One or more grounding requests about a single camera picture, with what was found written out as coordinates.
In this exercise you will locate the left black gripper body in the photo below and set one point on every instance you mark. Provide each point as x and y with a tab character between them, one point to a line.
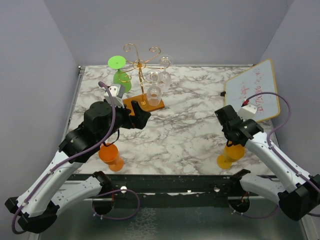
123	119

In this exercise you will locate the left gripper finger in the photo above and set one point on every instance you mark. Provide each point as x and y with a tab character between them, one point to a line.
136	109
140	119

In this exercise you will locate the clear wine glass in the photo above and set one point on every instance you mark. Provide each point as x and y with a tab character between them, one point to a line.
165	78
154	93

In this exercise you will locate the orange plastic wine glass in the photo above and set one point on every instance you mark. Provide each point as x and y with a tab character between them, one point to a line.
110	155

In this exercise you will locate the green plastic wine glass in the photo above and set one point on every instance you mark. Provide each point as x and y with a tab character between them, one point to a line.
117	62

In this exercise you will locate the yellow plastic glass front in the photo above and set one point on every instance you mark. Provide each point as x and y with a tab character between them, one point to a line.
230	155

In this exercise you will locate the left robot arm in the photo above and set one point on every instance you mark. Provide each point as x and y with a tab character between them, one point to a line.
39	207

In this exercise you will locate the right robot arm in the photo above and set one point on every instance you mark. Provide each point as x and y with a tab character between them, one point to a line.
296	192

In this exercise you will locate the small whiteboard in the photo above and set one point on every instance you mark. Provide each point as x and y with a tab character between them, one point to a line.
254	82

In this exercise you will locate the gold wire glass rack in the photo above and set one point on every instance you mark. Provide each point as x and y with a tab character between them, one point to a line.
142	67

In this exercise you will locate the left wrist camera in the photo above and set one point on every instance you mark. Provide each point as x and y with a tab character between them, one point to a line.
117	91

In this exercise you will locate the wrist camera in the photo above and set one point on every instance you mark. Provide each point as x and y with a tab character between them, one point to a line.
117	91
247	110

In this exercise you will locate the black metal base frame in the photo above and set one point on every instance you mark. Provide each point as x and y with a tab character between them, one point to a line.
172	191

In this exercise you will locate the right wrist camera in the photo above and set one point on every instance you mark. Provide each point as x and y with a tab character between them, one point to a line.
247	110

